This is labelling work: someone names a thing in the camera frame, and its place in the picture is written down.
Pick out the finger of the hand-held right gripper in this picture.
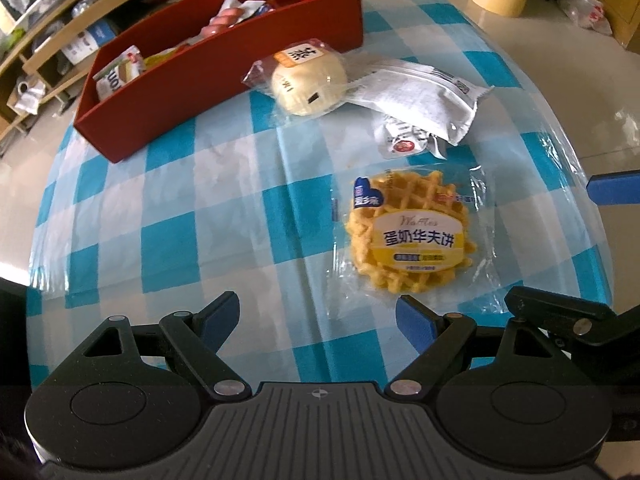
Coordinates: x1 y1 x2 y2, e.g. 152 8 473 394
587 171 640 207
504 287 640 348

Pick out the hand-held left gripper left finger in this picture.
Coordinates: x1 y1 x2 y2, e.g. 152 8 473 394
80 291 251 402

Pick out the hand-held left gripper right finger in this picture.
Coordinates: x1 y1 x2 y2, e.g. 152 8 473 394
384 296 571 402

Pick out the waffle packet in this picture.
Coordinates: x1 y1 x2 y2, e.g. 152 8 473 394
332 165 506 313

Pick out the red cardboard box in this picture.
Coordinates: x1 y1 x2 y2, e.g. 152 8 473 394
74 0 363 163

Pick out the blue white checkered tablecloth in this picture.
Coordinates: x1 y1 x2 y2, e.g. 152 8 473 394
25 0 616 396

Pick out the clear plastic bag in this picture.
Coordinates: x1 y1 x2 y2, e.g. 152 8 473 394
557 0 614 37

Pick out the small red-label snack packet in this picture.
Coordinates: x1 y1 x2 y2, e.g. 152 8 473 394
374 112 448 161

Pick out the white foil snack packet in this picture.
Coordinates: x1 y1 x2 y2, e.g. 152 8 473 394
345 57 493 147

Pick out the steamed bun packet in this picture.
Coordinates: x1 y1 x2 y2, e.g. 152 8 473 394
242 37 356 128

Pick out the white green snack packet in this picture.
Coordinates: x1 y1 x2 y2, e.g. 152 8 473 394
94 45 147 102

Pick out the sausage packet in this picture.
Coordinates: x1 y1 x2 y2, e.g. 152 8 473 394
202 0 266 42

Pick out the blue and white carton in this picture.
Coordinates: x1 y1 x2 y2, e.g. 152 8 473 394
62 22 117 66

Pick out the wooden tv stand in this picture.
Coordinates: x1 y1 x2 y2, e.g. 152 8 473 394
0 0 201 138

